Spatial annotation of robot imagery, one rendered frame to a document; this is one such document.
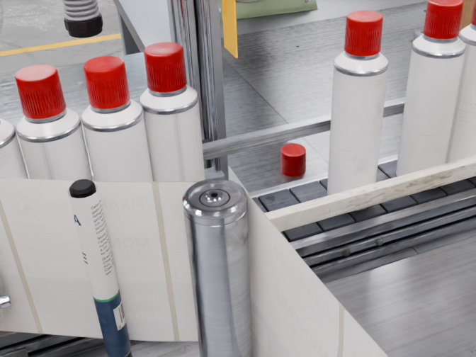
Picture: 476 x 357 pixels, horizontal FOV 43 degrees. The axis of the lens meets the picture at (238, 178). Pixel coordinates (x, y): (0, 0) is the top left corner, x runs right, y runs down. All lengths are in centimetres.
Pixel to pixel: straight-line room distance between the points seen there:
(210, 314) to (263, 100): 64
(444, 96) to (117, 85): 33
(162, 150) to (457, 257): 30
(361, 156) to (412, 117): 8
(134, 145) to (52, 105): 7
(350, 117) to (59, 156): 27
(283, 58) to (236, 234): 82
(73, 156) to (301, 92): 57
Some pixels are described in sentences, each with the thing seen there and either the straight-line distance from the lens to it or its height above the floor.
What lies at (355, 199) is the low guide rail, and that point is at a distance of 62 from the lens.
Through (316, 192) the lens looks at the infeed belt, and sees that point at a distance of 68.
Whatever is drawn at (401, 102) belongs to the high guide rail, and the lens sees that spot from 69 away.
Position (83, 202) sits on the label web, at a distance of 37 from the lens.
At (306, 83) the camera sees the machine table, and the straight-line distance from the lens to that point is 104.
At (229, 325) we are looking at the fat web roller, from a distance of 39.
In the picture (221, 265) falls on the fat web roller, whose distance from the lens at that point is 36.
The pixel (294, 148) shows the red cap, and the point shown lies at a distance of 79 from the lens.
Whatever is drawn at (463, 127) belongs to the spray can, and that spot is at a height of 94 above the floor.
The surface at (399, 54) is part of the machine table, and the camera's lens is 118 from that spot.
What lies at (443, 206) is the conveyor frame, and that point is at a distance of 68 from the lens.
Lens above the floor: 127
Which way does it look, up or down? 34 degrees down
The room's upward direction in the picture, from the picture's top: 3 degrees counter-clockwise
